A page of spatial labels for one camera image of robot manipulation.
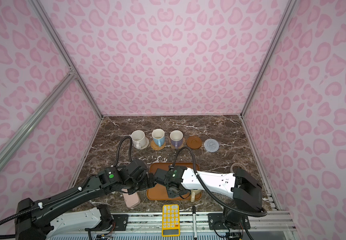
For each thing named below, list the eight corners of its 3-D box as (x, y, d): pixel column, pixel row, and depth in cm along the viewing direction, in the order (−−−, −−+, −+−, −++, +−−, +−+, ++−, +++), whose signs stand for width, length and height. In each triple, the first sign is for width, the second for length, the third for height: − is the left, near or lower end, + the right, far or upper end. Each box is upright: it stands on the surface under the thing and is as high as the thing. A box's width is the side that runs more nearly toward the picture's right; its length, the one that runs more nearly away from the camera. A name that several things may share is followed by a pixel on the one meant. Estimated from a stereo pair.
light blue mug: (152, 151, 101) (150, 142, 93) (154, 138, 108) (152, 128, 100) (164, 151, 101) (162, 142, 93) (165, 138, 108) (163, 128, 100)
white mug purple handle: (176, 152, 100) (175, 144, 93) (168, 140, 106) (167, 133, 99) (186, 146, 103) (187, 139, 96) (179, 136, 109) (178, 128, 102)
